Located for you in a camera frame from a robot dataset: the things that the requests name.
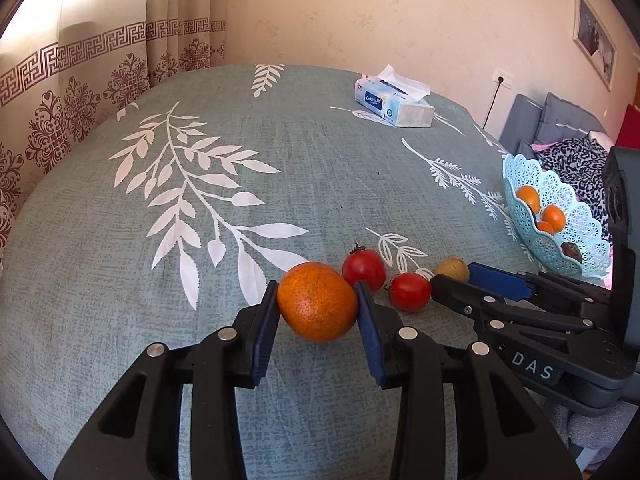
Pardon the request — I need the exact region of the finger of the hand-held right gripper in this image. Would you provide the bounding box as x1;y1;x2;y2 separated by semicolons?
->
467;261;614;319
430;275;599;354

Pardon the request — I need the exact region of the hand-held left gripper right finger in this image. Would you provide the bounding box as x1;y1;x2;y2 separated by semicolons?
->
354;281;583;480

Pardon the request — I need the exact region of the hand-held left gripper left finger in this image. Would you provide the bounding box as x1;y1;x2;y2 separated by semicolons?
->
53;280;281;480

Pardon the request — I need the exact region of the small tan fruit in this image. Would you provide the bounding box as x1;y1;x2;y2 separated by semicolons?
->
435;257;471;283

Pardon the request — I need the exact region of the speckled orange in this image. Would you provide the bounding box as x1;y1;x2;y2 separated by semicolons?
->
276;262;359;343

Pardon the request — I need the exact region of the deep orange round orange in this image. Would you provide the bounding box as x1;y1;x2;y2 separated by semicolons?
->
541;205;567;231

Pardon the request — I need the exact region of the large yellow-orange orange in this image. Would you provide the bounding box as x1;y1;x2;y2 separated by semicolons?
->
516;185;542;214

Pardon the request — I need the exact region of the light blue lace-pattern basket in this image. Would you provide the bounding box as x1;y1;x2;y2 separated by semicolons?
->
502;153;613;281

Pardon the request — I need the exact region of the small red tomato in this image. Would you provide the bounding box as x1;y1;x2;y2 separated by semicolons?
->
385;272;432;313

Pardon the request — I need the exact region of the large red tomato with stem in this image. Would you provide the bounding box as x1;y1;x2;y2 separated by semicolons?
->
342;243;387;291

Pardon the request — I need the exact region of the leopard-print cloth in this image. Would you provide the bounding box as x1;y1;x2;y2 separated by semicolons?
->
537;136;613;241

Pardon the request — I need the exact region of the red panel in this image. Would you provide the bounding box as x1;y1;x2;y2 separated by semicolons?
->
616;104;640;150

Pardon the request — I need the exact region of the grey fabric chair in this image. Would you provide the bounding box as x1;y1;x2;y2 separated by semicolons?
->
520;385;608;471

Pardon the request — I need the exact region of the white and blue tissue pack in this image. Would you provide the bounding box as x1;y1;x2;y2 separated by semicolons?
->
354;64;435;128

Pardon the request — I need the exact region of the beige curtain with brown pattern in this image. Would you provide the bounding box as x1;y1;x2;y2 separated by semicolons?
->
0;0;231;256

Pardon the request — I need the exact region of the black power cable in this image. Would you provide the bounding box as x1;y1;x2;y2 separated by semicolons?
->
481;82;502;128

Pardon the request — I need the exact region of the framed wall picture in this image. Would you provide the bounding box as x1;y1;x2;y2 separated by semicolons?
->
572;0;618;92

